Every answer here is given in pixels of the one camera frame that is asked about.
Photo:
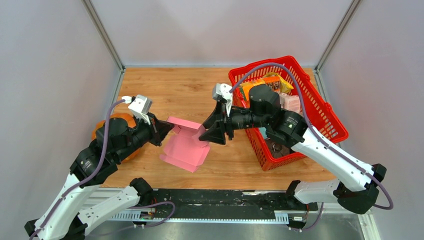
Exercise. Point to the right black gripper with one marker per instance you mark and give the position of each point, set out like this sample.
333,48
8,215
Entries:
216,133

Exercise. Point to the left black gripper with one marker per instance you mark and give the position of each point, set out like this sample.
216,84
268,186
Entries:
159,128

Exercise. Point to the pink paper box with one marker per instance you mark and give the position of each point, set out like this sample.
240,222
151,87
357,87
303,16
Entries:
184,149

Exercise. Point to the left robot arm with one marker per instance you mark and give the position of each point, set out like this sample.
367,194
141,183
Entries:
66,219

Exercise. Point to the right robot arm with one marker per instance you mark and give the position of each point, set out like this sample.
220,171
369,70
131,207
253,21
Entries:
357,184

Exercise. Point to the orange snack box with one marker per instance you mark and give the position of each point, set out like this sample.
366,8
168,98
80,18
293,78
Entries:
247,86

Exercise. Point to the pink small box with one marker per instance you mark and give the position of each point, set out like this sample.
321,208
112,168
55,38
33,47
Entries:
290,102

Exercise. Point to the orange pumpkin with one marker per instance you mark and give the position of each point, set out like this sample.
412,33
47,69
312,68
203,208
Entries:
122,143

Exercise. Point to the yellow snack bag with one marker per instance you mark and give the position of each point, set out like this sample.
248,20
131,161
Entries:
285,82

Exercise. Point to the red plastic basket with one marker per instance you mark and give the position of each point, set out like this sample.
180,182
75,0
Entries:
319,112

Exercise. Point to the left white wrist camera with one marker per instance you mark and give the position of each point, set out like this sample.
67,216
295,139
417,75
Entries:
140,106

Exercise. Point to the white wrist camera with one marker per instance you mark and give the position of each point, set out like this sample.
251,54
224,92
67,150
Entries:
140,106
221,93

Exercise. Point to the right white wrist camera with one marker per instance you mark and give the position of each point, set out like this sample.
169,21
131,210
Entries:
221,93

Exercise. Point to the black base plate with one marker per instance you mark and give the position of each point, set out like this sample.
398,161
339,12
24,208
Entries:
220,204

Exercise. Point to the aluminium frame rail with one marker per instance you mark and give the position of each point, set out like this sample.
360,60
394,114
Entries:
144,215

